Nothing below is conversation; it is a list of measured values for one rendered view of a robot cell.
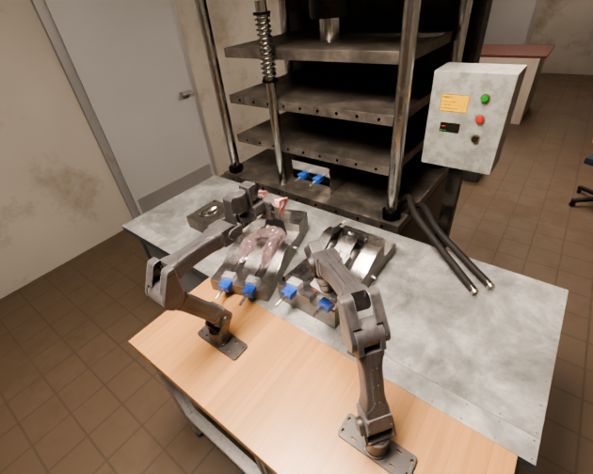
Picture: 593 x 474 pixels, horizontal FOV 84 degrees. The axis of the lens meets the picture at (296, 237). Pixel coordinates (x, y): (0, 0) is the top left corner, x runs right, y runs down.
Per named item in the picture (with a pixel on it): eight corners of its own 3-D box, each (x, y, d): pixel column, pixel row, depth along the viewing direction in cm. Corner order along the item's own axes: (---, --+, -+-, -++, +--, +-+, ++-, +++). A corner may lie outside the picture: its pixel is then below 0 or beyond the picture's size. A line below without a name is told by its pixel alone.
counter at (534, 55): (381, 94, 629) (384, 43, 579) (534, 108, 501) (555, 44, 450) (361, 106, 581) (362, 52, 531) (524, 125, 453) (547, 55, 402)
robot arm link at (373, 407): (358, 421, 86) (344, 317, 74) (381, 413, 87) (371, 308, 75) (369, 442, 80) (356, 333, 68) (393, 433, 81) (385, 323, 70)
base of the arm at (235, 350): (205, 308, 122) (190, 321, 118) (245, 332, 111) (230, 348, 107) (211, 322, 127) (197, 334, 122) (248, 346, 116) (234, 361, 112)
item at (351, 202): (397, 236, 170) (398, 227, 166) (225, 180, 238) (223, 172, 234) (451, 170, 220) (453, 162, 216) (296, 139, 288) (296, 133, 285)
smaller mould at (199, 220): (207, 235, 172) (203, 224, 167) (189, 227, 180) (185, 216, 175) (234, 216, 184) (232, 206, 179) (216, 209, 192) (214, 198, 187)
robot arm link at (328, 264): (305, 249, 93) (348, 313, 66) (335, 242, 94) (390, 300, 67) (311, 286, 98) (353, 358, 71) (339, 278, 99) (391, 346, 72)
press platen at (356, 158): (392, 177, 165) (392, 167, 162) (238, 141, 223) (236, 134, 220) (442, 129, 209) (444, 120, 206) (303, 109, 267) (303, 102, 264)
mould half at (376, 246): (335, 329, 119) (334, 304, 110) (280, 299, 132) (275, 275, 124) (394, 252, 148) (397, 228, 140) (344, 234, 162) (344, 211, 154)
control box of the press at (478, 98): (442, 334, 205) (517, 75, 116) (396, 312, 221) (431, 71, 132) (454, 310, 218) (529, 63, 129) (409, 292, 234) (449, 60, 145)
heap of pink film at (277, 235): (270, 270, 138) (267, 256, 133) (232, 262, 144) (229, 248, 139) (292, 233, 157) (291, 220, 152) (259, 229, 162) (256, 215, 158)
